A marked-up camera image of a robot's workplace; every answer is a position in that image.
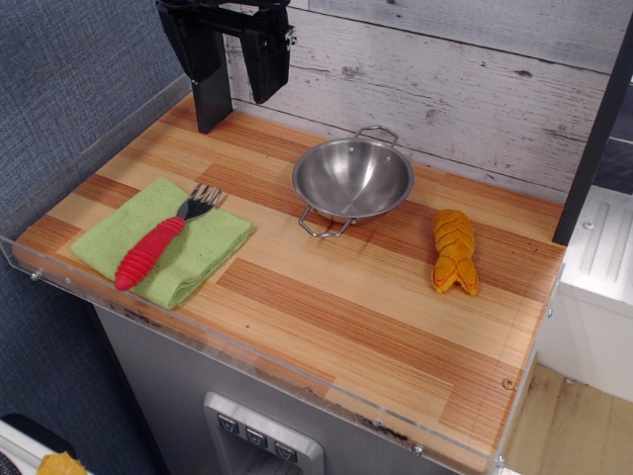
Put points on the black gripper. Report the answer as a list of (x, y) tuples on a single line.
[(191, 26)]

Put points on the red handled metal fork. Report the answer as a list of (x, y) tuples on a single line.
[(142, 257)]

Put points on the orange felt toy fish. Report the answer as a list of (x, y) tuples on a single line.
[(454, 240)]

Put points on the green folded cloth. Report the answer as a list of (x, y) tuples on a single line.
[(193, 256)]

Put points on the clear acrylic edge guard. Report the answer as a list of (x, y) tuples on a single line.
[(55, 130)]

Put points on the silver toy dispenser panel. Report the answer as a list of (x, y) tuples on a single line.
[(247, 442)]

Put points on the grey toy fridge cabinet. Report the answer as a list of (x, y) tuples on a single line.
[(170, 374)]

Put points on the yellow object bottom left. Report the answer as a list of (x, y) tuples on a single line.
[(61, 464)]

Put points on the white toy sink unit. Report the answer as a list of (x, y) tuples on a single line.
[(587, 331)]

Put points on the dark left shelf post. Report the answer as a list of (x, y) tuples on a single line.
[(211, 96)]

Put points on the dark shelf post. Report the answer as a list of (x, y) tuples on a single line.
[(211, 96), (605, 118)]

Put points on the small steel two-handled pot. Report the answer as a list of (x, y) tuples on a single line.
[(353, 180)]

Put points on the dark right shelf post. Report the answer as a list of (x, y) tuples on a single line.
[(605, 118)]

